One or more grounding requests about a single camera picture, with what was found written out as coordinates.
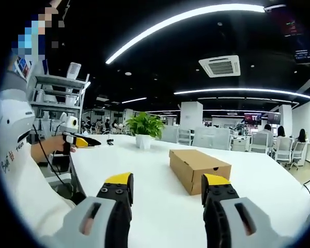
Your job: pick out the wall screen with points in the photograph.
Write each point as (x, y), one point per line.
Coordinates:
(252, 118)
(273, 118)

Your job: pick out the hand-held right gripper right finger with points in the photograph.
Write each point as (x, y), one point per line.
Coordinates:
(248, 222)

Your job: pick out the hanging dark screen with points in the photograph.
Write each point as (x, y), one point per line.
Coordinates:
(299, 38)

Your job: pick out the white ribbed appliance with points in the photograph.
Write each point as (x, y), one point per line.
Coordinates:
(74, 70)

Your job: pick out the long straight ceiling light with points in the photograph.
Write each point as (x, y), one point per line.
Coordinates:
(242, 91)

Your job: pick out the white chest device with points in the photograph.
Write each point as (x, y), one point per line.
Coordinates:
(13, 116)

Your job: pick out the grey metal shelf unit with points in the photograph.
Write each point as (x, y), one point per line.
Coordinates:
(59, 84)

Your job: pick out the small black clip stand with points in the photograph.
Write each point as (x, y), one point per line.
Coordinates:
(110, 140)

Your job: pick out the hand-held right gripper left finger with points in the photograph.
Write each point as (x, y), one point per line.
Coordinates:
(93, 219)

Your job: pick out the long curved ceiling light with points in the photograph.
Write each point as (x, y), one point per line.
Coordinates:
(170, 22)

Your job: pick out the white plastic bucket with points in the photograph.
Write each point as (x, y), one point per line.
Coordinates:
(71, 100)

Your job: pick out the row of white office chairs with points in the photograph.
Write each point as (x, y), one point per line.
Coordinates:
(211, 138)

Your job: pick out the short ceiling light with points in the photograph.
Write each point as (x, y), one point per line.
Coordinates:
(134, 100)

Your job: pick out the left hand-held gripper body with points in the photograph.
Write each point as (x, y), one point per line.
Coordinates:
(71, 123)

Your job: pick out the green plant in white pot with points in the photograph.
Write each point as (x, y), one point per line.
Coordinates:
(144, 125)

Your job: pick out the person in white shirt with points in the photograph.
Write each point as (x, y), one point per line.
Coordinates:
(28, 191)

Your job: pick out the brown cardboard shoe box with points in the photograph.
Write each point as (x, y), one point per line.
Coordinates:
(196, 160)

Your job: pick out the white ceiling air conditioner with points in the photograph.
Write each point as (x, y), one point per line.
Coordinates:
(219, 65)

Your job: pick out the person's left hand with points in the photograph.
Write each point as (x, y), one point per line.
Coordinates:
(57, 144)

